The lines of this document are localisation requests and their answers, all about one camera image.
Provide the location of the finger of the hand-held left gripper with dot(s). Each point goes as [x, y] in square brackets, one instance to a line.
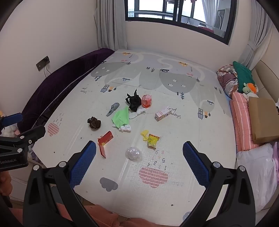
[32, 133]
[13, 119]

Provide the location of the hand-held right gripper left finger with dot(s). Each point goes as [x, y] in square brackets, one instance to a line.
[84, 165]

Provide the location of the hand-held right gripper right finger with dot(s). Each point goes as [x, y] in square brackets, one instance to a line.
[196, 163]

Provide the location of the yellow snack packet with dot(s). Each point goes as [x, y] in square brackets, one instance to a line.
[152, 140]

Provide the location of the pink milk carton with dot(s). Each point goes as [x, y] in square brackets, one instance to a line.
[162, 114]

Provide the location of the yellow wrapper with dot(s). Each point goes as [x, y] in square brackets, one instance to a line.
[144, 133]

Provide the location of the orange plastic bag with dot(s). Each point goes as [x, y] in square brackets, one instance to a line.
[146, 101]

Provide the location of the printed play mat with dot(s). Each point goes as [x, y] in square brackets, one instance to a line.
[174, 131]

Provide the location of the brown crumpled cloth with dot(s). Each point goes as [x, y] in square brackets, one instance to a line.
[94, 123]

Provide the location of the clear plastic wrap ball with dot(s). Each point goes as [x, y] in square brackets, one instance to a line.
[133, 153]

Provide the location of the person's pink trousers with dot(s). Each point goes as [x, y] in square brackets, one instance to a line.
[104, 216]

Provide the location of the crumpled white tissue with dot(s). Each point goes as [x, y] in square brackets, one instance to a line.
[126, 127]

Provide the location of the white plastic bag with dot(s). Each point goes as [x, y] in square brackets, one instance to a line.
[255, 174]

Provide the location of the green cloth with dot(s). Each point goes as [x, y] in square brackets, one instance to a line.
[119, 117]

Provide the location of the pink striped quilt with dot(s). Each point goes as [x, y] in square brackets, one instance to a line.
[242, 122]

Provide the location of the grey sock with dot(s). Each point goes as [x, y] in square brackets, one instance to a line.
[113, 108]

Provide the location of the twisted white tissue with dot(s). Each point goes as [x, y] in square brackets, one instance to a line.
[138, 112]

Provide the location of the black crumpled cloth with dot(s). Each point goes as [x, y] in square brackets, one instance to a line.
[134, 102]

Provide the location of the tan pillow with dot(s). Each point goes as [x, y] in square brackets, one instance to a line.
[263, 117]

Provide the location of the striped blanket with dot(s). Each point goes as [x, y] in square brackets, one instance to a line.
[226, 80]

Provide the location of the green and orange plush toy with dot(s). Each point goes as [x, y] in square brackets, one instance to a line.
[250, 88]

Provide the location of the green pillow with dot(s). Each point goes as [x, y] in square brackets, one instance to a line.
[244, 74]

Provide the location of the beige padded headboard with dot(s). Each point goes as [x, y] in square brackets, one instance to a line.
[268, 76]

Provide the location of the grey curtain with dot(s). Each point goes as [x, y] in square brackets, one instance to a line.
[257, 32]
[109, 21]

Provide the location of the black framed window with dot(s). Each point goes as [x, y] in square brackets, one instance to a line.
[150, 6]

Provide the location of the dark wall socket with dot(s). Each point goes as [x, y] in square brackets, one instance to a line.
[42, 63]

